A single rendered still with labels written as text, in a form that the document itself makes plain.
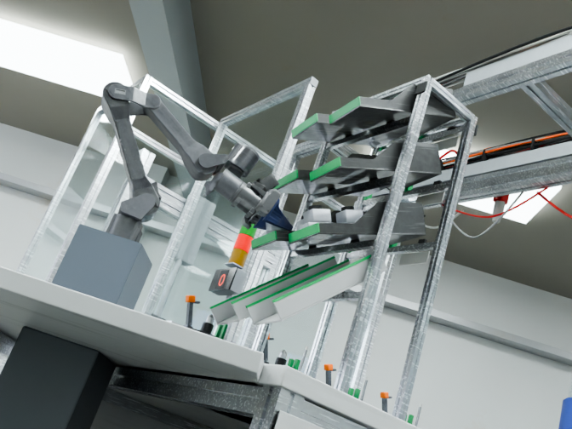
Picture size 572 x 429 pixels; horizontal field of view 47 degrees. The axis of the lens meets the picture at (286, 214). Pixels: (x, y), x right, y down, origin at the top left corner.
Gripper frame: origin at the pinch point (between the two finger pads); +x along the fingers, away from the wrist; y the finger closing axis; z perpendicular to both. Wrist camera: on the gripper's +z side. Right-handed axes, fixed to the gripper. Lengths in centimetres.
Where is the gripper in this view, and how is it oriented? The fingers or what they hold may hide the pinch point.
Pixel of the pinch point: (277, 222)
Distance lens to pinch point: 155.8
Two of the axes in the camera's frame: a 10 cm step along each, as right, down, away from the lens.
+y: -2.9, 2.1, 9.3
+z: 5.4, -7.7, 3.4
